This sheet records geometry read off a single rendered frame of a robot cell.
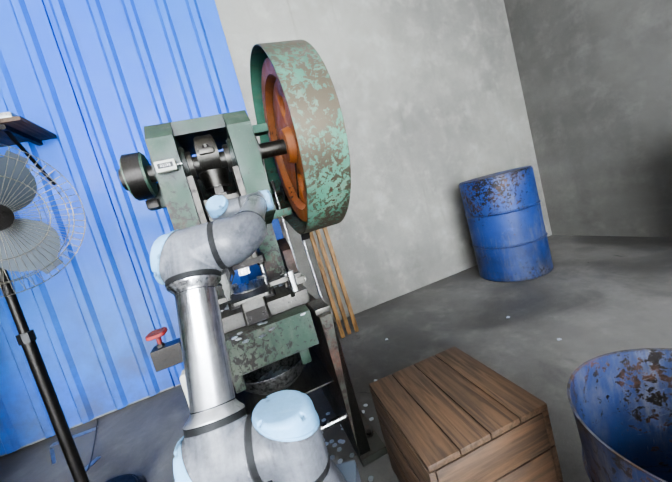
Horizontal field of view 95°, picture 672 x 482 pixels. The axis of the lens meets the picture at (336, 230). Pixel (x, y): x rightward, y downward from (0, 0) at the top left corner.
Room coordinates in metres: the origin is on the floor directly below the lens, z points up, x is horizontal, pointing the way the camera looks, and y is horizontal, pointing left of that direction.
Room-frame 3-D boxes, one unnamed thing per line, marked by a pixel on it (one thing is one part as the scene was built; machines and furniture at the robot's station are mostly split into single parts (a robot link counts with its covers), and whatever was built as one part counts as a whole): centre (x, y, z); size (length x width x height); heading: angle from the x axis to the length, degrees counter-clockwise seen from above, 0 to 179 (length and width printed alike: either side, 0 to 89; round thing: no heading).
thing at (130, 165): (1.30, 0.68, 1.31); 0.22 x 0.12 x 0.22; 17
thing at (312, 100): (1.55, 0.15, 1.33); 1.03 x 0.28 x 0.82; 17
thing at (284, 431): (0.57, 0.20, 0.62); 0.13 x 0.12 x 0.14; 95
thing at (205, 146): (1.35, 0.44, 1.27); 0.21 x 0.12 x 0.34; 17
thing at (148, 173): (1.35, 0.44, 1.33); 0.67 x 0.18 x 0.18; 107
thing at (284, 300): (1.35, 0.44, 0.68); 0.45 x 0.30 x 0.06; 107
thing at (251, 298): (1.19, 0.39, 0.72); 0.25 x 0.14 x 0.14; 17
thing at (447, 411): (0.93, -0.20, 0.18); 0.40 x 0.38 x 0.35; 14
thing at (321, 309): (1.57, 0.23, 0.45); 0.92 x 0.12 x 0.90; 17
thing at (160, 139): (1.49, 0.48, 0.83); 0.79 x 0.43 x 1.34; 17
